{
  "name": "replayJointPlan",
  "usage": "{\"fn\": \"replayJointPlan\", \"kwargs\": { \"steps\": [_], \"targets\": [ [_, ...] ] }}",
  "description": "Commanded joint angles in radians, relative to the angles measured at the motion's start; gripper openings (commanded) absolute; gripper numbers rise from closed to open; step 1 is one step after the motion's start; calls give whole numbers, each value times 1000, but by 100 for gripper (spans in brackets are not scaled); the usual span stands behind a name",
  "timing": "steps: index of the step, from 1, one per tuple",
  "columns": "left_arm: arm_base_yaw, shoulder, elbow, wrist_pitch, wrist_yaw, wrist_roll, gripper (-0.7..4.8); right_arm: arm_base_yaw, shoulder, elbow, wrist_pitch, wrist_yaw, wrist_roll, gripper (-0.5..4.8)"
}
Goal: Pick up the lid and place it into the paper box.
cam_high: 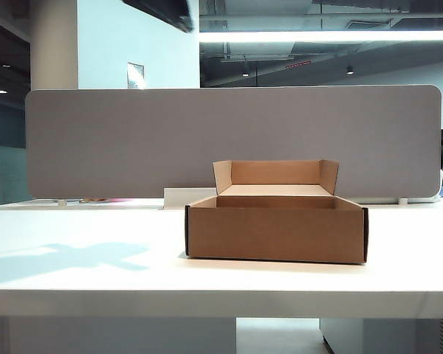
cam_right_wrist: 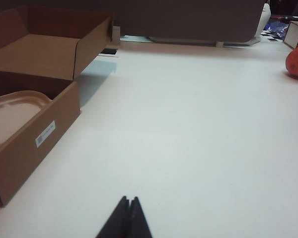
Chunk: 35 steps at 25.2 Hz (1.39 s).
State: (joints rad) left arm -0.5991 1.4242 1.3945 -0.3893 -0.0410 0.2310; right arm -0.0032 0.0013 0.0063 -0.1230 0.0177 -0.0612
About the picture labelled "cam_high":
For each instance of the long ceiling light strip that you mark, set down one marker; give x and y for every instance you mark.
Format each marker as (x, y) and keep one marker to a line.
(317, 36)

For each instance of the grey fabric desk divider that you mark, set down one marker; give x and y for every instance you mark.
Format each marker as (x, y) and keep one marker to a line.
(133, 140)

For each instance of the pink flat item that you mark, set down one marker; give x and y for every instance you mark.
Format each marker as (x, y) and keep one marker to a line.
(120, 200)

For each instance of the dark door frame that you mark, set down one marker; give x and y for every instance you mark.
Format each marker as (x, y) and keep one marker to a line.
(7, 110)

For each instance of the brown cardboard box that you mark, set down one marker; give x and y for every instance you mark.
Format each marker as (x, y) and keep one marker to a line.
(277, 232)

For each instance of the white round column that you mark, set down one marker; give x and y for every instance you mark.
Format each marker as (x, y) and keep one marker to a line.
(53, 44)

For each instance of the framed wall poster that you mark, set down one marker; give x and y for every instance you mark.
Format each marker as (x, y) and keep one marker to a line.
(135, 75)

